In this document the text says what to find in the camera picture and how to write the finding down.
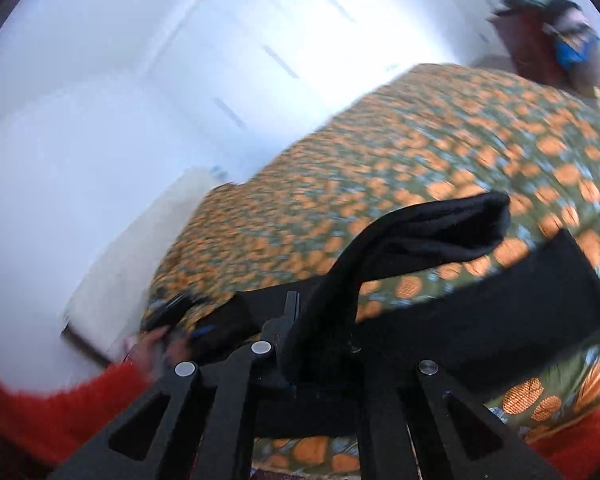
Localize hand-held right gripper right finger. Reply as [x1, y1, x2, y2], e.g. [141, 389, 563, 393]
[349, 339, 567, 480]

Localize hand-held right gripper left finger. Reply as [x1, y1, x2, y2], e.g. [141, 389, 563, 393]
[47, 291, 301, 480]

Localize black pants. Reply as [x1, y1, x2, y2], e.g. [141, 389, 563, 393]
[200, 191, 600, 438]

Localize person's left forearm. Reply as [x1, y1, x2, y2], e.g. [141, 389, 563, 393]
[0, 359, 156, 480]

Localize person's left hand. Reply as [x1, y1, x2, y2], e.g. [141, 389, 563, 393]
[127, 326, 193, 378]

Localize person's red garment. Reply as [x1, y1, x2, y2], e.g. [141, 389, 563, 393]
[526, 409, 600, 480]

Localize orange printed blanket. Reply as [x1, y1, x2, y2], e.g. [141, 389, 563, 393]
[140, 62, 600, 475]

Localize white wardrobe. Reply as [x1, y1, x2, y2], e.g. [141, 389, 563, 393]
[0, 0, 503, 376]

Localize pile of clothes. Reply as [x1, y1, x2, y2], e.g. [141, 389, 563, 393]
[486, 0, 600, 107]

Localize white bed frame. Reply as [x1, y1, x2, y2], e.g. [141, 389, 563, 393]
[62, 167, 231, 367]

